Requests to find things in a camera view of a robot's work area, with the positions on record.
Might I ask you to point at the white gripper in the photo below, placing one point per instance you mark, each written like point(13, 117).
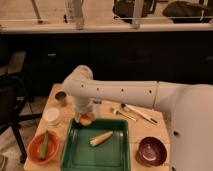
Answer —
point(81, 111)

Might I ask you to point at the orange red apple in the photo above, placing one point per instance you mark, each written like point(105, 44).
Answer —
point(85, 120)

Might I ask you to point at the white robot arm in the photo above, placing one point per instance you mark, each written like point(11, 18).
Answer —
point(190, 106)

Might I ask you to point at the green plastic tray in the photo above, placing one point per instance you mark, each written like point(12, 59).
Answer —
point(101, 146)

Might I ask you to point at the dark metal cup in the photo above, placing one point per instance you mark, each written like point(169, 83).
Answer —
point(61, 98)

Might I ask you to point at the yellow corn cob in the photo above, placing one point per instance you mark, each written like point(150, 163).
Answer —
point(100, 138)

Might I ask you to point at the white small bowl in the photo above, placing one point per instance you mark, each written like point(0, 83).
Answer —
point(52, 116)

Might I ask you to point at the green cucumber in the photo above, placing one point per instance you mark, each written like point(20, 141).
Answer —
point(44, 146)

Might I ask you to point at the orange bowl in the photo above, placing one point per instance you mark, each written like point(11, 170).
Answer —
point(34, 148)

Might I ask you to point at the dark purple bowl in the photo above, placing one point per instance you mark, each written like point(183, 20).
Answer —
point(151, 152)

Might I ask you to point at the black office chair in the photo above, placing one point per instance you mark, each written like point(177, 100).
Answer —
point(13, 97)

